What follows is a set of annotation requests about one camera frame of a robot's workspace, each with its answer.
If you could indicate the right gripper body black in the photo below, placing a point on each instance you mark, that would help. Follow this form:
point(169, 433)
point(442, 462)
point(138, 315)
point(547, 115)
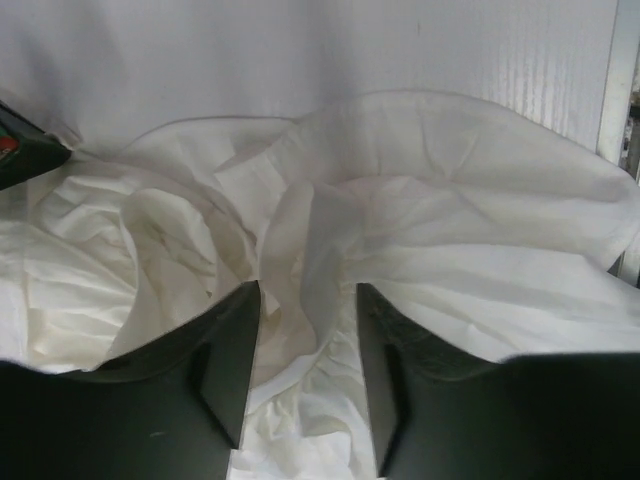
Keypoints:
point(26, 150)

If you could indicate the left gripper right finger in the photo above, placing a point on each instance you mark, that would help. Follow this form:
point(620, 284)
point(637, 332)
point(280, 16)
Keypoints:
point(438, 412)

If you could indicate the white skirt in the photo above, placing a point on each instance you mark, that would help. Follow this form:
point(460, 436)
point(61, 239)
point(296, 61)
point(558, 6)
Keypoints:
point(486, 229)

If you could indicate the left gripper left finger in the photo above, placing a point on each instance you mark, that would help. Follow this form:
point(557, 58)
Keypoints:
point(171, 409)

